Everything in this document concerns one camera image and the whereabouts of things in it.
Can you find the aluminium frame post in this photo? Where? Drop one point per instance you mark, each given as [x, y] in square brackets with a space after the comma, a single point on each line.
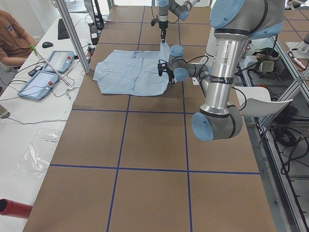
[65, 15]

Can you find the far blue teach pendant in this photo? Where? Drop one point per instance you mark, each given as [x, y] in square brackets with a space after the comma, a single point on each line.
[61, 60]

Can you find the near blue teach pendant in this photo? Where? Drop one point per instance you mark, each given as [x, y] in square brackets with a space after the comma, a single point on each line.
[39, 85]

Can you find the black computer mouse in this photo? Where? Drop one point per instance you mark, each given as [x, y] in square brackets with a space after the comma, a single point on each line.
[47, 44]

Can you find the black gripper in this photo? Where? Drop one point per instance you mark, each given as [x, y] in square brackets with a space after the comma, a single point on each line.
[163, 24]
[172, 79]

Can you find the light blue button shirt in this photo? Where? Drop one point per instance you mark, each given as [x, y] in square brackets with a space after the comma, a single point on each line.
[132, 72]

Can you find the black power adapter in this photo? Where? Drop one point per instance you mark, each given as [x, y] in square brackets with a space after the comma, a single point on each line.
[94, 34]

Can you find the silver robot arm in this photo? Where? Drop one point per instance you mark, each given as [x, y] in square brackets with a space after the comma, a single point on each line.
[181, 11]
[235, 22]

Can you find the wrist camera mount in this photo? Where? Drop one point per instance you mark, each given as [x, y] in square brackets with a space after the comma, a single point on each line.
[154, 21]
[162, 67]

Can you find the person in brown shirt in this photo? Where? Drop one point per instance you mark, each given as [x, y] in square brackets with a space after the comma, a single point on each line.
[15, 42]

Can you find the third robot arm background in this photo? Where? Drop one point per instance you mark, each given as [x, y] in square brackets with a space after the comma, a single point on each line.
[299, 49]

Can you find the white plastic chair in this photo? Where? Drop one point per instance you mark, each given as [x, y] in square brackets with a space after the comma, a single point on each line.
[256, 102]

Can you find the black keyboard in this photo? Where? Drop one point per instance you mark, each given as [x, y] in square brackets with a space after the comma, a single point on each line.
[62, 31]

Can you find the clear plastic bag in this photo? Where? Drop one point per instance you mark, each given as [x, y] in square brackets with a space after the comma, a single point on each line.
[35, 161]

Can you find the red cylinder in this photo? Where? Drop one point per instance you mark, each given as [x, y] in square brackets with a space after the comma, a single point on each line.
[15, 209]

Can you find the metal rod with green tip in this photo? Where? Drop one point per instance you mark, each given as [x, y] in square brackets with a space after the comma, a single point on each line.
[49, 64]

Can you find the blue teach pendant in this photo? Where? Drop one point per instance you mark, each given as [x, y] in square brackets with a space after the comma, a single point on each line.
[39, 85]
[61, 60]

